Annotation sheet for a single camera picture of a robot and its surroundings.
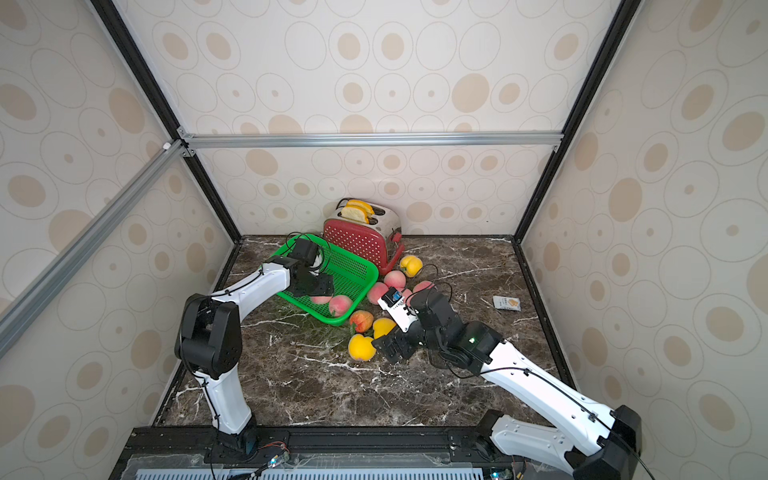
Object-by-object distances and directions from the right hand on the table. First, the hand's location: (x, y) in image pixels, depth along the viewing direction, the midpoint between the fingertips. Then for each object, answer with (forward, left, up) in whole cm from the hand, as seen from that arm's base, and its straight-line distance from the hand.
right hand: (385, 336), depth 71 cm
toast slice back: (+46, +10, +1) cm, 47 cm away
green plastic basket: (+32, +15, -19) cm, 40 cm away
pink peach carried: (+17, +21, -11) cm, 30 cm away
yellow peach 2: (+4, +8, -15) cm, 18 cm away
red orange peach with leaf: (+12, +9, -15) cm, 21 cm away
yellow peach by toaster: (+35, -6, -15) cm, 39 cm away
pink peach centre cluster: (+2, -5, +15) cm, 16 cm away
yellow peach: (+11, +2, -16) cm, 19 cm away
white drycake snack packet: (+24, -39, -21) cm, 50 cm away
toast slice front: (+45, +12, +1) cm, 46 cm away
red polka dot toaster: (+36, +5, -4) cm, 36 cm away
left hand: (+23, +20, -11) cm, 32 cm away
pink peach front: (+16, +16, -13) cm, 26 cm away
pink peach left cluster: (+22, +5, -13) cm, 26 cm away
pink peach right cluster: (+27, -10, -16) cm, 33 cm away
